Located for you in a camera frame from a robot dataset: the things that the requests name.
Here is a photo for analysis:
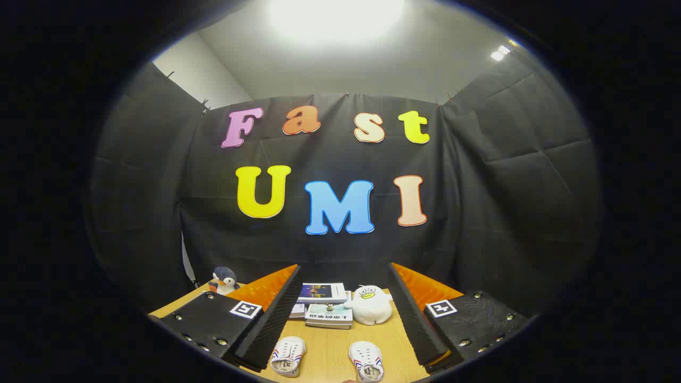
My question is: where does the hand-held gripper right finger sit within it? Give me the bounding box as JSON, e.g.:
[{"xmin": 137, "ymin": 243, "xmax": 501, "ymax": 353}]
[{"xmin": 387, "ymin": 262, "xmax": 533, "ymax": 373}]

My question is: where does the large ceiling light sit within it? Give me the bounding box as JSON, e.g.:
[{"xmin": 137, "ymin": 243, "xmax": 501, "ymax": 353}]
[{"xmin": 269, "ymin": 0, "xmax": 405, "ymax": 46}]

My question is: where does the book with pale green cover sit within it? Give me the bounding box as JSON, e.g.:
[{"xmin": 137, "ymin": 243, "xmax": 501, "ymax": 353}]
[{"xmin": 305, "ymin": 302, "xmax": 354, "ymax": 330}]

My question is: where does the blue penguin plush toy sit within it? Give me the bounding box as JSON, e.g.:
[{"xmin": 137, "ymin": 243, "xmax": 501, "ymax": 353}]
[{"xmin": 207, "ymin": 266, "xmax": 241, "ymax": 296}]

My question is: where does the white canvas shoe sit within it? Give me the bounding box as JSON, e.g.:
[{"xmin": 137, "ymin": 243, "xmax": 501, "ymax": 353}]
[
  {"xmin": 270, "ymin": 336, "xmax": 308, "ymax": 378},
  {"xmin": 348, "ymin": 341, "xmax": 385, "ymax": 383}
]

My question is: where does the book with night photo cover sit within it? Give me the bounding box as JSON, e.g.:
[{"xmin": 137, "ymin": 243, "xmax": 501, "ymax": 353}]
[{"xmin": 296, "ymin": 282, "xmax": 347, "ymax": 304}]

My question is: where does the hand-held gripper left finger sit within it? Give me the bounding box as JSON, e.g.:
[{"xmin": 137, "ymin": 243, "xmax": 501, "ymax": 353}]
[{"xmin": 159, "ymin": 264, "xmax": 303, "ymax": 372}]

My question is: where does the white duck plush toy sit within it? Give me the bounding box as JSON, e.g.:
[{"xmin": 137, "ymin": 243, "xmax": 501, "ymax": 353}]
[{"xmin": 343, "ymin": 285, "xmax": 394, "ymax": 326}]

